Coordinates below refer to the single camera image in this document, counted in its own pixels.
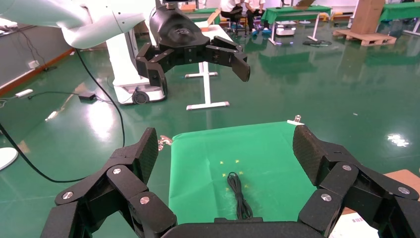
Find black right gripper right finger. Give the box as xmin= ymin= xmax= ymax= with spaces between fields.
xmin=292 ymin=124 xmax=420 ymax=238

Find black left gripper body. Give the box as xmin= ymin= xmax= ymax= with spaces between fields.
xmin=149 ymin=6 xmax=211 ymax=65

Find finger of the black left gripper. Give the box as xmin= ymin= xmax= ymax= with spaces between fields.
xmin=135 ymin=43 xmax=175 ymax=97
xmin=206 ymin=35 xmax=251 ymax=83

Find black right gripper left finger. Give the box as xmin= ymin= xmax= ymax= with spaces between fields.
xmin=40 ymin=127 xmax=178 ymax=238

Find black data cable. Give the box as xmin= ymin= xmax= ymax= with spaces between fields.
xmin=226 ymin=172 xmax=254 ymax=221

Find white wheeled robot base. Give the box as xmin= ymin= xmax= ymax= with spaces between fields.
xmin=105 ymin=29 xmax=167 ymax=106

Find brown cardboard mailer box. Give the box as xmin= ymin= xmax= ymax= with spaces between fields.
xmin=341 ymin=169 xmax=420 ymax=218

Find tall brown cardboard box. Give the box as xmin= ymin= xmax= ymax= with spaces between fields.
xmin=350 ymin=0 xmax=386 ymax=36

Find white printed paper sheet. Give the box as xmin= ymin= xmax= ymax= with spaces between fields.
xmin=329 ymin=212 xmax=381 ymax=238

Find small green covered table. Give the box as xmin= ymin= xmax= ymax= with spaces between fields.
xmin=191 ymin=8 xmax=221 ymax=24

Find black stool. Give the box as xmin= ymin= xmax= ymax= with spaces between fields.
xmin=233 ymin=13 xmax=249 ymax=37

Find brown cardboard flap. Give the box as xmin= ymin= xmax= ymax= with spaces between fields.
xmin=199 ymin=8 xmax=221 ymax=33

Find white desk with legs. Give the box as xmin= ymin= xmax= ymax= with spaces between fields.
xmin=184 ymin=23 xmax=234 ymax=111

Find seated person black trousers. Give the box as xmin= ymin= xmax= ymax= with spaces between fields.
xmin=219 ymin=0 xmax=245 ymax=24

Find seated person blue shoes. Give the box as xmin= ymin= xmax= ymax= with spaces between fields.
xmin=244 ymin=0 xmax=273 ymax=36

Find white low mobile robot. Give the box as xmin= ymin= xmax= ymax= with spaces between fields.
xmin=275 ymin=20 xmax=297 ymax=37

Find green covered table white legs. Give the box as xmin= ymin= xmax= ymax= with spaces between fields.
xmin=261 ymin=4 xmax=333 ymax=46

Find black flat floor object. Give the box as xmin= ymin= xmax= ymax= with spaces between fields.
xmin=302 ymin=39 xmax=333 ymax=47

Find brown cardboard sheet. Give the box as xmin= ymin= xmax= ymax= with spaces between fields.
xmin=293 ymin=0 xmax=317 ymax=10

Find white round floor base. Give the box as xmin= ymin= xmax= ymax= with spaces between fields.
xmin=0 ymin=147 xmax=19 ymax=172

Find green table cloth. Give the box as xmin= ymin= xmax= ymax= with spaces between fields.
xmin=168 ymin=121 xmax=317 ymax=224

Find white power strip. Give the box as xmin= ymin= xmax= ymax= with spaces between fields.
xmin=14 ymin=88 xmax=34 ymax=99

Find wooden pallet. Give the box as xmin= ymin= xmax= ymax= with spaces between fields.
xmin=332 ymin=29 xmax=398 ymax=47

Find wide green covered table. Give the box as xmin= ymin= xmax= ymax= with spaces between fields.
xmin=380 ymin=1 xmax=420 ymax=36

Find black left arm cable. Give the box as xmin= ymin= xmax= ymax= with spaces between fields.
xmin=0 ymin=48 xmax=126 ymax=183

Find black power adapter with cord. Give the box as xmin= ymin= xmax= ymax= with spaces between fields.
xmin=27 ymin=91 xmax=114 ymax=104

